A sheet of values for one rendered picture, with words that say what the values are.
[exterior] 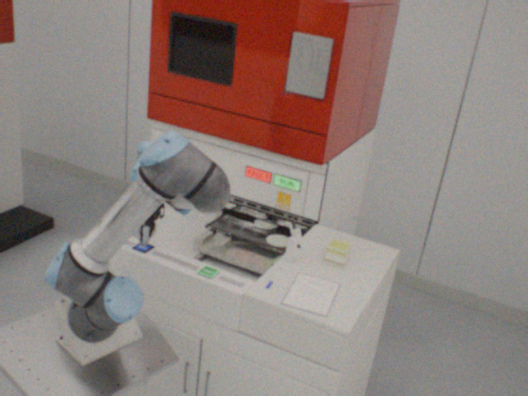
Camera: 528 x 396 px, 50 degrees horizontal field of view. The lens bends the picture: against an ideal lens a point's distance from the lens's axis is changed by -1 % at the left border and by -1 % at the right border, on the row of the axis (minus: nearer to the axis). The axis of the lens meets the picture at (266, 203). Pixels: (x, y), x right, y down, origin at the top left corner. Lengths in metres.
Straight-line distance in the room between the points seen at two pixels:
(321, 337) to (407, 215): 2.16
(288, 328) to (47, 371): 0.69
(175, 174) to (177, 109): 1.07
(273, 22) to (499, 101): 1.75
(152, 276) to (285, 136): 0.72
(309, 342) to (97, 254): 0.69
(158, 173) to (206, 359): 0.83
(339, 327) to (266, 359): 0.29
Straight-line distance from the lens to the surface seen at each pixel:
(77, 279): 1.53
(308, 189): 2.26
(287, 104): 2.16
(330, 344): 1.74
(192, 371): 2.07
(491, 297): 3.93
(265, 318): 1.79
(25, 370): 1.74
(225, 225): 2.33
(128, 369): 1.71
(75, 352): 1.74
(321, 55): 2.08
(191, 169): 1.35
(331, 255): 2.00
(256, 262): 2.13
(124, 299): 1.56
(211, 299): 1.86
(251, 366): 1.92
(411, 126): 3.63
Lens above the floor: 1.93
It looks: 24 degrees down
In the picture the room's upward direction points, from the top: 8 degrees clockwise
